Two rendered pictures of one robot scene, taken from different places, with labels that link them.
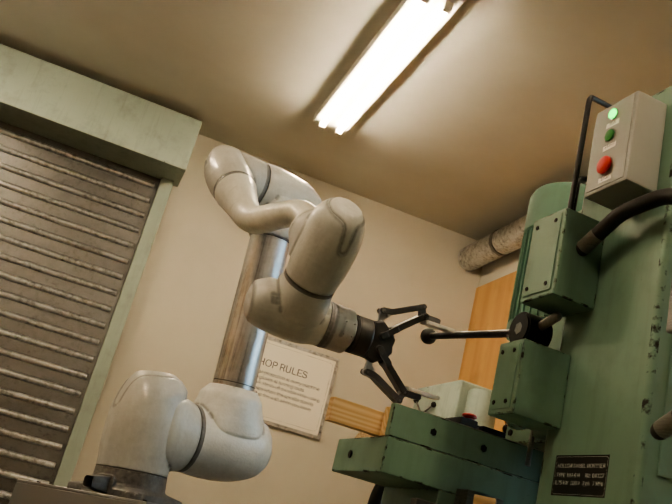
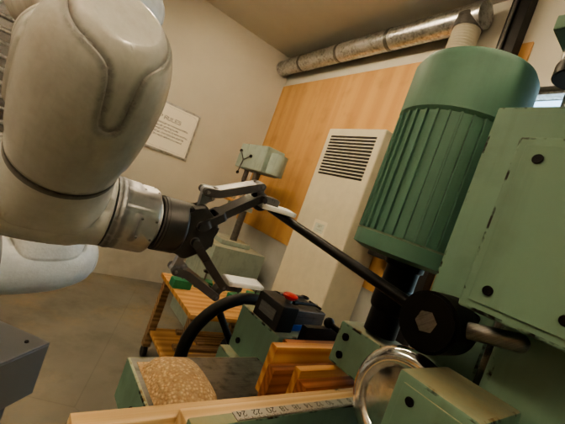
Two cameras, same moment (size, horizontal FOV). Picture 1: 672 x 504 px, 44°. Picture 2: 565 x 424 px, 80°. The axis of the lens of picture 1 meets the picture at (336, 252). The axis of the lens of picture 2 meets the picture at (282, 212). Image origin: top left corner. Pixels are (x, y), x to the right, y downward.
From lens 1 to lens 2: 1.17 m
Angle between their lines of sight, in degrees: 28
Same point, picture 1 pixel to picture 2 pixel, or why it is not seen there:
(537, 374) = not seen: outside the picture
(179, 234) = not seen: hidden behind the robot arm
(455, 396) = (263, 155)
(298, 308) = (34, 211)
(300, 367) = (176, 119)
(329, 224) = (64, 55)
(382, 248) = (234, 52)
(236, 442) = (46, 267)
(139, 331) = not seen: hidden behind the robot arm
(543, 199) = (456, 69)
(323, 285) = (76, 182)
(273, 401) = (159, 136)
